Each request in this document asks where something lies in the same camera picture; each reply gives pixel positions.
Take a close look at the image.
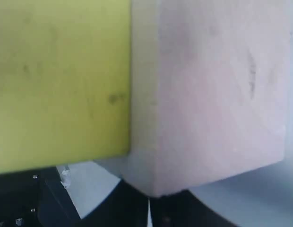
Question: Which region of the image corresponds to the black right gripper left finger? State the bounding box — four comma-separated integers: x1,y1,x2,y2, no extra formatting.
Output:
75,180,148,227

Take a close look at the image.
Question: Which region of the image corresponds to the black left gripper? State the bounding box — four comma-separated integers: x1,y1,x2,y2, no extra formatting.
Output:
0,167,81,227

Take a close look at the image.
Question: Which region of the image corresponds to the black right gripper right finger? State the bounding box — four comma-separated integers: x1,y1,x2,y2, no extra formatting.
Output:
149,190,236,227

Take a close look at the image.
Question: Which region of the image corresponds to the yellow cube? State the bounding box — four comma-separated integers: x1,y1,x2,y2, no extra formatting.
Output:
0,0,131,174

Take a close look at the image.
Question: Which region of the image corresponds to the large pale wooden cube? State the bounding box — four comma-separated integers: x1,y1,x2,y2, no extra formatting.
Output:
97,0,290,197

